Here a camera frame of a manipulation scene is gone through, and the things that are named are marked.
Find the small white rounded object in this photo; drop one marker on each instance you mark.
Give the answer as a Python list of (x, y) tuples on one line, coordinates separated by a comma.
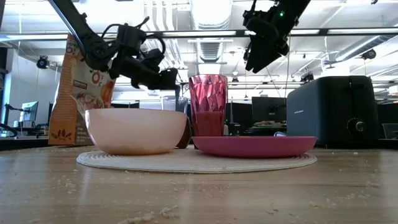
[(280, 134)]

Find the pink faceted tumbler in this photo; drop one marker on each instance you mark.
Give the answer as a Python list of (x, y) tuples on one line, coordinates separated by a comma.
[(208, 102)]

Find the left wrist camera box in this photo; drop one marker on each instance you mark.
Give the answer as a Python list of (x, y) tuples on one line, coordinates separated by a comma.
[(130, 35)]

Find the black round ceiling camera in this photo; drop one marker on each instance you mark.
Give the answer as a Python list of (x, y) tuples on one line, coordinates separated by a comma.
[(43, 62), (369, 54)]

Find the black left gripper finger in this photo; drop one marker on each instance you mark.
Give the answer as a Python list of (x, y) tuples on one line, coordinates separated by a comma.
[(161, 85), (169, 75)]

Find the ribbed silver ceiling duct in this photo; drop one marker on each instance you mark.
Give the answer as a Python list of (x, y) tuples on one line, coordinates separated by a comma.
[(211, 49)]

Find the cream white bowl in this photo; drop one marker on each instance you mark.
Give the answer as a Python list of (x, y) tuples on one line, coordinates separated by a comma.
[(136, 130)]

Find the black background monitor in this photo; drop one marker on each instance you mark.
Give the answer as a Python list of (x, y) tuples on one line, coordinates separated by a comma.
[(269, 109)]

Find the black toaster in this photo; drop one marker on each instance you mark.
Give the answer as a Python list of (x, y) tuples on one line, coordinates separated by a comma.
[(326, 112)]

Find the black metal rig frame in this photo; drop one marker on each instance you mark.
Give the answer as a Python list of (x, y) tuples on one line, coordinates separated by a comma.
[(202, 32)]

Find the computer monitor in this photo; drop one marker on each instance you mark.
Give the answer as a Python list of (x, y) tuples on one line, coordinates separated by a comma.
[(30, 111)]

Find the round woven white placemat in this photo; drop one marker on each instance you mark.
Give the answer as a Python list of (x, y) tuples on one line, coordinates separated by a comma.
[(192, 163)]

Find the pumpkin cereal box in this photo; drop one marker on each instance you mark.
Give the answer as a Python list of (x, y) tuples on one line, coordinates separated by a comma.
[(66, 118)]

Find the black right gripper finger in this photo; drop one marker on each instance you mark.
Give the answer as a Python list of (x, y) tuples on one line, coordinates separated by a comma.
[(253, 59), (266, 61)]

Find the pink plate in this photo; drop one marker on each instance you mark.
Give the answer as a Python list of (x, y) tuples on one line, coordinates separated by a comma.
[(255, 146)]

